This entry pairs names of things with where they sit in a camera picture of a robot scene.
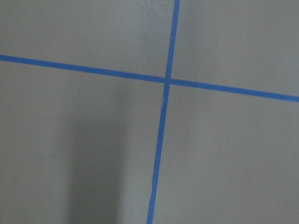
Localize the long blue tape strip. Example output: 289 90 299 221
0 55 299 103

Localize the crossing blue tape strip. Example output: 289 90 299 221
146 0 180 224

